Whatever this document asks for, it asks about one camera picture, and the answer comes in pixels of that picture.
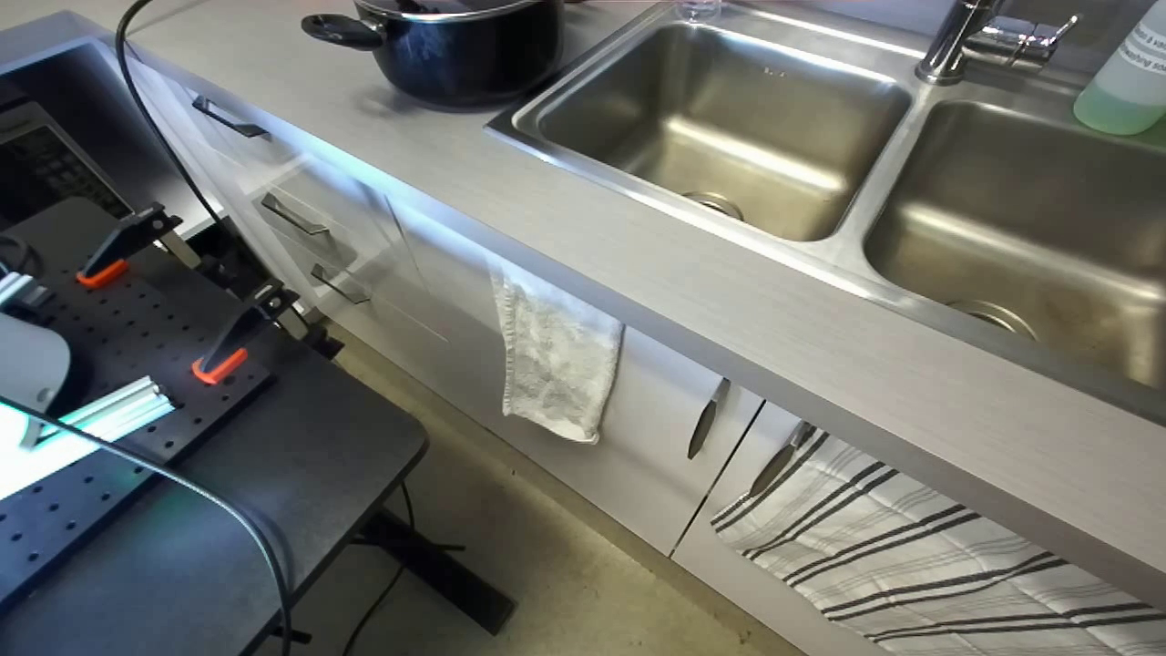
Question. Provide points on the stainless steel double sink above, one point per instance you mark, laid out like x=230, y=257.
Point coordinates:
x=752, y=132

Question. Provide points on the chrome sink faucet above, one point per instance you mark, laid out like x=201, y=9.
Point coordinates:
x=959, y=42

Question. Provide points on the round glass lid black knob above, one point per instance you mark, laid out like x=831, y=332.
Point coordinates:
x=512, y=13

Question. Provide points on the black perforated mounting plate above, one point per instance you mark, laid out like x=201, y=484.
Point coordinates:
x=122, y=477

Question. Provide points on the aluminium extrusion bar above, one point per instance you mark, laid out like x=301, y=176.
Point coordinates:
x=115, y=405

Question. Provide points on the black work table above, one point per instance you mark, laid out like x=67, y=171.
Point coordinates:
x=304, y=462

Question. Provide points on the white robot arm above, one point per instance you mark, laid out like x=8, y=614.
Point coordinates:
x=31, y=368

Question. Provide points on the black clamp orange tip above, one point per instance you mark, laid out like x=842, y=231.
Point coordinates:
x=242, y=332
x=128, y=240

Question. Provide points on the green dish soap bottle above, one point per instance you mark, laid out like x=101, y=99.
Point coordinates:
x=1131, y=84

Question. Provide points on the black cooking pot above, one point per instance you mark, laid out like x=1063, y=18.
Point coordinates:
x=468, y=59

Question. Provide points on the white black-striped towel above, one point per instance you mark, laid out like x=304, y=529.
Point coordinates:
x=971, y=570

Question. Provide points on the white hanging dish towel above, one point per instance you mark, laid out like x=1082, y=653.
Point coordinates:
x=558, y=368

